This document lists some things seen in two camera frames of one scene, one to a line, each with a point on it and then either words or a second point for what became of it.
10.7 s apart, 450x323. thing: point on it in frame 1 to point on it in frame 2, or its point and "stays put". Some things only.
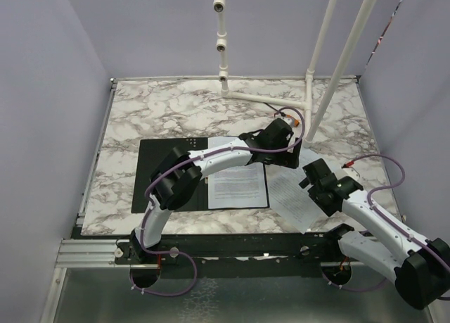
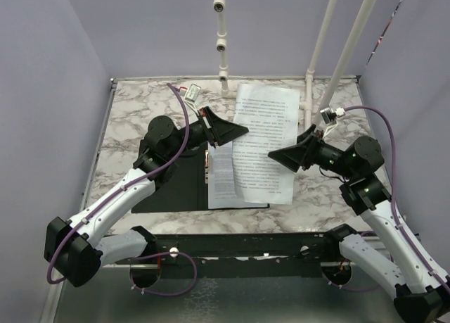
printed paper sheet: [288, 193] to [271, 115]
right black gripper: [328, 208] to [302, 153]
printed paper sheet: [240, 187] stays put
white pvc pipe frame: [219, 5] stays put
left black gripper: [287, 159] to [218, 131]
